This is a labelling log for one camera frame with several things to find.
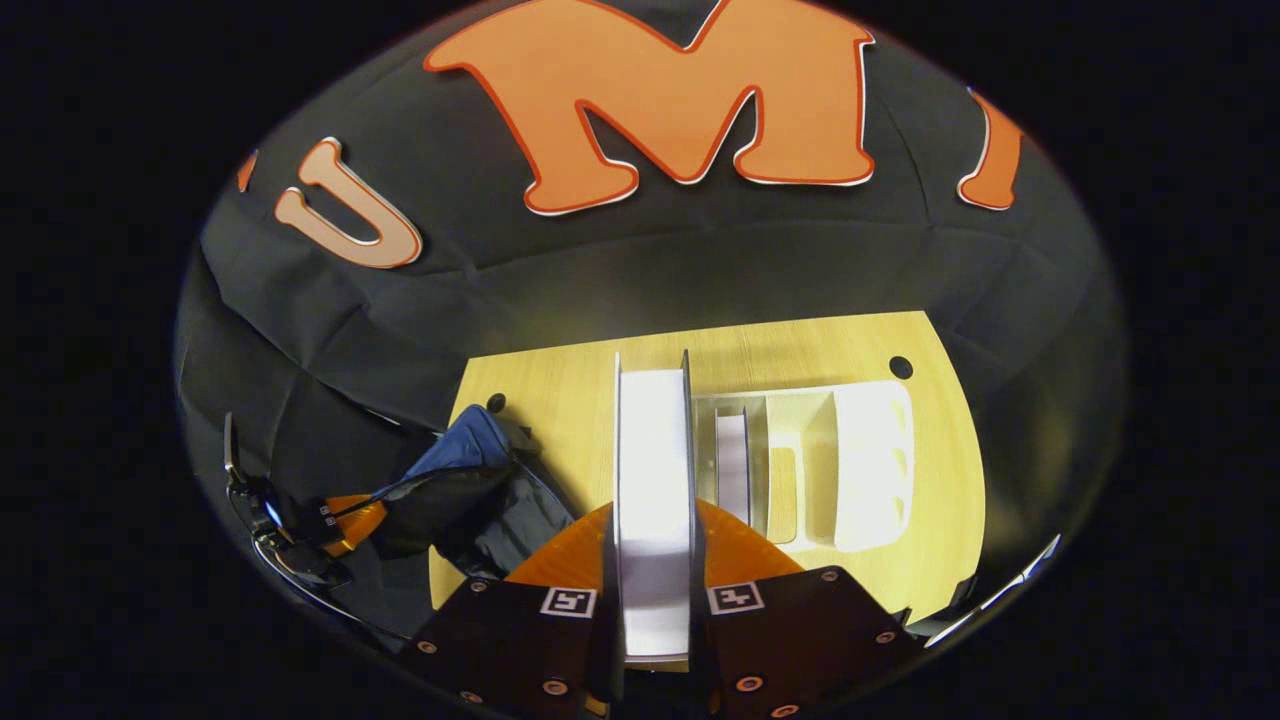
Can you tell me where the white bookshelf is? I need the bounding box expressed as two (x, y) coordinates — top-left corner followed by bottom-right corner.
(690, 379), (917, 554)

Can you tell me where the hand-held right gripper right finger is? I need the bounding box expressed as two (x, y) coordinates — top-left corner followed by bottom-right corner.
(689, 499), (922, 720)

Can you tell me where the blue schoolbag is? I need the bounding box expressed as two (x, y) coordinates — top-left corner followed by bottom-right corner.
(375, 404), (582, 583)

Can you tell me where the black backdrop cloth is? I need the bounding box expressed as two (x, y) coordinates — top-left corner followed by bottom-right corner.
(175, 0), (1129, 641)

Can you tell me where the grey cover book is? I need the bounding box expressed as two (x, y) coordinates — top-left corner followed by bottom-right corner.
(611, 349), (697, 664)

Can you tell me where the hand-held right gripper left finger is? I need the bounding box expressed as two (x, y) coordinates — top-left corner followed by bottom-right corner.
(400, 500), (627, 720)

